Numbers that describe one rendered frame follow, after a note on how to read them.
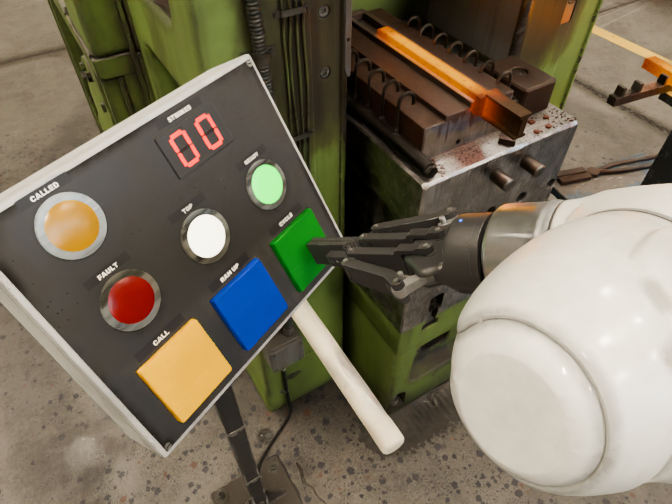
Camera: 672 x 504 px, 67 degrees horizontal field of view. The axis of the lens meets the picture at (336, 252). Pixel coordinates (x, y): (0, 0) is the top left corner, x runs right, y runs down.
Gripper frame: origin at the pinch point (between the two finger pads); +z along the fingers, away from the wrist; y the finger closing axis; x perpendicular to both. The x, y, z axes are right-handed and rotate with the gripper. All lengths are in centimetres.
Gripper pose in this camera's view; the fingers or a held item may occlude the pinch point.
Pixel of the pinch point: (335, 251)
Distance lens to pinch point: 59.5
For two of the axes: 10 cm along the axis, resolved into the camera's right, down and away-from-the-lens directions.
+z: -7.2, -0.1, 6.9
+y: 5.5, -6.1, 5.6
